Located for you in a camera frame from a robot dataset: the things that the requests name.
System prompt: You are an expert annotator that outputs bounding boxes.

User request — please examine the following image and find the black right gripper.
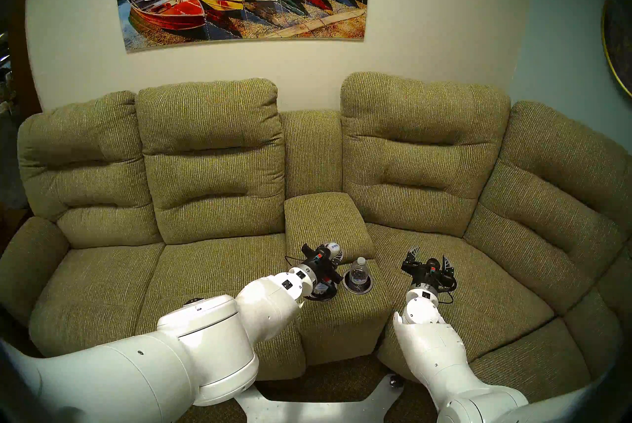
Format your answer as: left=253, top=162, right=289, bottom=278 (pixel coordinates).
left=401, top=247, right=456, bottom=294

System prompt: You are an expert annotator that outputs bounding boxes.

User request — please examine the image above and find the padded olive sofa console lid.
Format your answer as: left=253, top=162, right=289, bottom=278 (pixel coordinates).
left=285, top=192, right=376, bottom=269

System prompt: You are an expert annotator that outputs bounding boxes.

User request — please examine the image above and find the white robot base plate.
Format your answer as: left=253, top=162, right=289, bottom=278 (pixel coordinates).
left=235, top=374, right=404, bottom=423

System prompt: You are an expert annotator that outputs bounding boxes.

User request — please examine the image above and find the clear water bottle white label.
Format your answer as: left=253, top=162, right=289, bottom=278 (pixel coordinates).
left=350, top=257, right=372, bottom=289

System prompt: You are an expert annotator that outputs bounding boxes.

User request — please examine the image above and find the olive green fabric sectional sofa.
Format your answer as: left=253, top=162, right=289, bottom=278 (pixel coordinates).
left=0, top=72, right=632, bottom=403

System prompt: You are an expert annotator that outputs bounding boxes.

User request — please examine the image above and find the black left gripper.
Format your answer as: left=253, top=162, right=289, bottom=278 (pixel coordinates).
left=301, top=243, right=344, bottom=299

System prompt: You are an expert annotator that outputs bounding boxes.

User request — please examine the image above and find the round gold-rimmed wall decor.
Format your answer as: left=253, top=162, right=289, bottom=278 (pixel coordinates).
left=601, top=0, right=632, bottom=99

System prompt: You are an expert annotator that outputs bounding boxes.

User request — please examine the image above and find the silver rimmed sofa cup holder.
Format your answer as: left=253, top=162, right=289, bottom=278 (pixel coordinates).
left=342, top=270, right=374, bottom=295
left=306, top=285, right=339, bottom=302

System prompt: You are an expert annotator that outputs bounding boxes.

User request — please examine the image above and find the clear bottle red blue label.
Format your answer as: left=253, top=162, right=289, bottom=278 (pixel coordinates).
left=312, top=242, right=345, bottom=298

